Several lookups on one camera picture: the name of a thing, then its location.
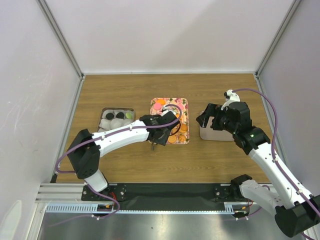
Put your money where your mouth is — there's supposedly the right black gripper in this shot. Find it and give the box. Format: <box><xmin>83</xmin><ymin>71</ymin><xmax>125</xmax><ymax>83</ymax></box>
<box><xmin>195</xmin><ymin>102</ymin><xmax>238</xmax><ymax>135</ymax></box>

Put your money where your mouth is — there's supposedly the green cookie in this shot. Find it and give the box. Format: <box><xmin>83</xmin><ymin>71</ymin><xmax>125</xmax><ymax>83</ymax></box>
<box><xmin>125</xmin><ymin>112</ymin><xmax>133</xmax><ymax>119</ymax></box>

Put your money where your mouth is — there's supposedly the black cookie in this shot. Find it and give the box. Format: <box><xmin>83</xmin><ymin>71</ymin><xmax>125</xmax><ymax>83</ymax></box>
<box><xmin>116</xmin><ymin>112</ymin><xmax>126</xmax><ymax>119</ymax></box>
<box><xmin>105</xmin><ymin>112</ymin><xmax>115</xmax><ymax>120</ymax></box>

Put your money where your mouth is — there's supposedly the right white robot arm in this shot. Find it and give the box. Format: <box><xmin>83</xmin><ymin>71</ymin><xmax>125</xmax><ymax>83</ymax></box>
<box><xmin>196</xmin><ymin>101</ymin><xmax>320</xmax><ymax>238</ymax></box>

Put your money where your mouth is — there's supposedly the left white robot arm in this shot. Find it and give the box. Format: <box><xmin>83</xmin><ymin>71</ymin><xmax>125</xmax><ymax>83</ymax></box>
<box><xmin>67</xmin><ymin>110</ymin><xmax>180</xmax><ymax>200</ymax></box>

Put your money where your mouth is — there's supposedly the patterned round biscuit lower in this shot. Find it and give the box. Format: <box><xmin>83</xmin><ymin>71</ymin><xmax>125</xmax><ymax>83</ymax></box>
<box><xmin>168</xmin><ymin>135</ymin><xmax>177</xmax><ymax>144</ymax></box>

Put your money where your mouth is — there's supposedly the floral serving tray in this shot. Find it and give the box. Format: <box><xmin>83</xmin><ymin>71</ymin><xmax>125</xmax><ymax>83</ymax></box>
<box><xmin>150</xmin><ymin>97</ymin><xmax>190</xmax><ymax>145</ymax></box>

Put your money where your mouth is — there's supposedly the brown tin lid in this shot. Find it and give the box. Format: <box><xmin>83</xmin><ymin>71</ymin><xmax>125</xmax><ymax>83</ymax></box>
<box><xmin>199</xmin><ymin>124</ymin><xmax>234</xmax><ymax>142</ymax></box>

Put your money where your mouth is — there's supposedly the orange swirl cookie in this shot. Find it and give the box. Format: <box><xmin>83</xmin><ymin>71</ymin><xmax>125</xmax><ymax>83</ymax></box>
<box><xmin>177</xmin><ymin>134</ymin><xmax>187</xmax><ymax>143</ymax></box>

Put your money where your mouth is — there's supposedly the pink round cookie left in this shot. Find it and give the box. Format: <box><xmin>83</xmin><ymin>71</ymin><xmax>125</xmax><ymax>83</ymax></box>
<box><xmin>153</xmin><ymin>102</ymin><xmax>162</xmax><ymax>111</ymax></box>

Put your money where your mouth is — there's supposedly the pink round cookie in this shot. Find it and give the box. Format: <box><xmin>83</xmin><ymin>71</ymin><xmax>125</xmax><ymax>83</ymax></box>
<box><xmin>178</xmin><ymin>104</ymin><xmax>184</xmax><ymax>111</ymax></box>
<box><xmin>153</xmin><ymin>102</ymin><xmax>162</xmax><ymax>111</ymax></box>

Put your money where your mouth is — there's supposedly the pink round cookie right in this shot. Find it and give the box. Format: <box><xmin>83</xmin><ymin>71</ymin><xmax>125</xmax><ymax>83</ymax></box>
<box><xmin>178</xmin><ymin>104</ymin><xmax>184</xmax><ymax>111</ymax></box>

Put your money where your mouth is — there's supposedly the orange shell cookie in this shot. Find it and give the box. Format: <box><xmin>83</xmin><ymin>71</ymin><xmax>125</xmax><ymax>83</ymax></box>
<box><xmin>156</xmin><ymin>99</ymin><xmax>166</xmax><ymax>105</ymax></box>

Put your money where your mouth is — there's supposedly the brown cookie tin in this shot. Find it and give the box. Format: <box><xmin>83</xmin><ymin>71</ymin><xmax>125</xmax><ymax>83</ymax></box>
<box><xmin>97</xmin><ymin>107</ymin><xmax>136</xmax><ymax>133</ymax></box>

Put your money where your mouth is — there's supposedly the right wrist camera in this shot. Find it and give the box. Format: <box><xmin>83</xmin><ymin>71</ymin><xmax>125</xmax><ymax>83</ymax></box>
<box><xmin>221</xmin><ymin>89</ymin><xmax>240</xmax><ymax>110</ymax></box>

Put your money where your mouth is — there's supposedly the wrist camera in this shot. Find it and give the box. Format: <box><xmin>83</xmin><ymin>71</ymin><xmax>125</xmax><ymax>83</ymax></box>
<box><xmin>160</xmin><ymin>105</ymin><xmax>176</xmax><ymax>116</ymax></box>
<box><xmin>221</xmin><ymin>89</ymin><xmax>240</xmax><ymax>110</ymax></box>

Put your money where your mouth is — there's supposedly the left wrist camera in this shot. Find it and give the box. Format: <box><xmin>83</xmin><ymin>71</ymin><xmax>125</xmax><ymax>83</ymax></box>
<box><xmin>160</xmin><ymin>105</ymin><xmax>176</xmax><ymax>116</ymax></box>

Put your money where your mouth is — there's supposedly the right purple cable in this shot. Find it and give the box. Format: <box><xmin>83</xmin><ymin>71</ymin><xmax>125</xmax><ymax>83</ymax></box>
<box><xmin>234</xmin><ymin>88</ymin><xmax>320</xmax><ymax>240</ymax></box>

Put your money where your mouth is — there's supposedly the purple cable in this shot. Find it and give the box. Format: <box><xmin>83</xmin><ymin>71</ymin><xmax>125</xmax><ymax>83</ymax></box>
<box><xmin>54</xmin><ymin>104</ymin><xmax>183</xmax><ymax>221</ymax></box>
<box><xmin>234</xmin><ymin>88</ymin><xmax>320</xmax><ymax>240</ymax></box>

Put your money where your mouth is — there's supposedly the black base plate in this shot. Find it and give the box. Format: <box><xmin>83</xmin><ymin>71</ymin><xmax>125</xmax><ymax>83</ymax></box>
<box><xmin>81</xmin><ymin>182</ymin><xmax>253</xmax><ymax>212</ymax></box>

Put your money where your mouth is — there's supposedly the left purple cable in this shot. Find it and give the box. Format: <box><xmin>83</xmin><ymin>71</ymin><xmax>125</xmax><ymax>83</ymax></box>
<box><xmin>54</xmin><ymin>104</ymin><xmax>183</xmax><ymax>221</ymax></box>

